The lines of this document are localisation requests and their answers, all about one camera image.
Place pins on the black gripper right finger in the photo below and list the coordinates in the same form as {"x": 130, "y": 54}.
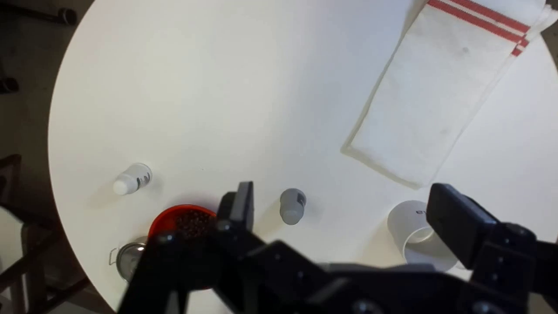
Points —
{"x": 459, "y": 223}

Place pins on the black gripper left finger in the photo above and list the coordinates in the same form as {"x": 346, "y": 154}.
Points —
{"x": 242, "y": 206}

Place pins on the grey salt cellar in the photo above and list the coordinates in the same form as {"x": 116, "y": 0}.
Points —
{"x": 292, "y": 204}

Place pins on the white salt shaker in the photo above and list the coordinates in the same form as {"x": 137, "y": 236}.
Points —
{"x": 132, "y": 178}

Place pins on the white mug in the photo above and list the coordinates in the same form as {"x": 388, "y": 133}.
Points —
{"x": 407, "y": 227}

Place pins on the red bowl with dark contents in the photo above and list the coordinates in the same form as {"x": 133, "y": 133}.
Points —
{"x": 184, "y": 220}

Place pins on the white towel with red stripes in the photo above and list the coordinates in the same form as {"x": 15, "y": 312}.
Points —
{"x": 442, "y": 87}

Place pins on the dark metal frame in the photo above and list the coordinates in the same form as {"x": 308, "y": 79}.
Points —
{"x": 24, "y": 255}

